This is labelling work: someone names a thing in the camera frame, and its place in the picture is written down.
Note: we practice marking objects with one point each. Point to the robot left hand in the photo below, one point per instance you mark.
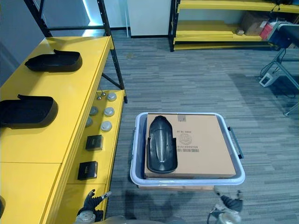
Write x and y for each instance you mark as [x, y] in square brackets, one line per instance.
[90, 203]

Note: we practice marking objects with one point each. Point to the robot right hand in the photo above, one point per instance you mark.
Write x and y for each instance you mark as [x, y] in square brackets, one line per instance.
[232, 204]

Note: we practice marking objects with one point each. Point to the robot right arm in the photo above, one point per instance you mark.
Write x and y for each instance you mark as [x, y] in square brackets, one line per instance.
[227, 218]

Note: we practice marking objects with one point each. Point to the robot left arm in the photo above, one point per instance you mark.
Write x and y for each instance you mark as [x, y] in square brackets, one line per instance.
[85, 217]

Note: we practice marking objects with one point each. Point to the yellow shelf rack black posts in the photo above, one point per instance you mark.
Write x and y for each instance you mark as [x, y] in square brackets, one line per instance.
[58, 93]

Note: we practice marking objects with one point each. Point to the long yellow shelf rack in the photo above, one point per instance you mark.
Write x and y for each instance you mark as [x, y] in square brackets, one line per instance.
[203, 29]

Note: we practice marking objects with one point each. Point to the small black box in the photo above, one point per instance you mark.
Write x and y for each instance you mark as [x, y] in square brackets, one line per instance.
[94, 142]
[87, 170]

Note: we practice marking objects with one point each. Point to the robot body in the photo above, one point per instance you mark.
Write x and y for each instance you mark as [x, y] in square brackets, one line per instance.
[121, 220]

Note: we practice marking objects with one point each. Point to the white plastic bin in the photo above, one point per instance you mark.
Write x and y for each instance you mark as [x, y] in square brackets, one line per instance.
[187, 181]

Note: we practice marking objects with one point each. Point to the round grey metal cap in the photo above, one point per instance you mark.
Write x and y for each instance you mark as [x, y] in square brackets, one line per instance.
[106, 126]
[93, 111]
[109, 111]
[88, 122]
[111, 96]

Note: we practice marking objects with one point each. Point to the black plastic housing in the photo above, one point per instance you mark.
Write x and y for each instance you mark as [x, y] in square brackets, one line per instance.
[161, 144]
[28, 112]
[56, 61]
[2, 206]

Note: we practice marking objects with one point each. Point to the metal bolts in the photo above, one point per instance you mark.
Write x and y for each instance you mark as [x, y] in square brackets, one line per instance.
[101, 95]

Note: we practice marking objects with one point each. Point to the small white device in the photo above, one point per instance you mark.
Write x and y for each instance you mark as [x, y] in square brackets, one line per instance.
[267, 79]

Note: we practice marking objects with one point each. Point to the blue black conveyor machine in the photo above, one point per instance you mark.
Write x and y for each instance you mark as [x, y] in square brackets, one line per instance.
[283, 35]

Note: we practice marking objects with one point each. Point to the red box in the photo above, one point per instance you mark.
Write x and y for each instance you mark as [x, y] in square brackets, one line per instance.
[266, 30]

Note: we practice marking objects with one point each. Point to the large brown cardboard box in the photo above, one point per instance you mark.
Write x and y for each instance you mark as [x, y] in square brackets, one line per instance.
[253, 22]

